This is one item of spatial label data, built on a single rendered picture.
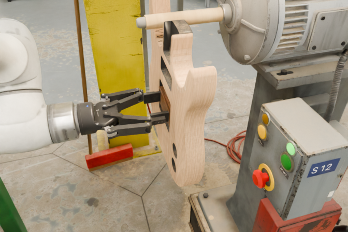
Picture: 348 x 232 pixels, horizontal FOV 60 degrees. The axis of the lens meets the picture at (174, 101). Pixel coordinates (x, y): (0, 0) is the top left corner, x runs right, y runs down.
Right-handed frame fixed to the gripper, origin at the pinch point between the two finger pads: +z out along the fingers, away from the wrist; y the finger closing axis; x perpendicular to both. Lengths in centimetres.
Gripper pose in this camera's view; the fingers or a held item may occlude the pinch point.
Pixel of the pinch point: (162, 105)
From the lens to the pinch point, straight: 74.8
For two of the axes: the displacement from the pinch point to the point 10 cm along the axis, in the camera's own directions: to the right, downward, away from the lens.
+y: 2.8, 6.5, -7.1
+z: 9.6, -1.5, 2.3
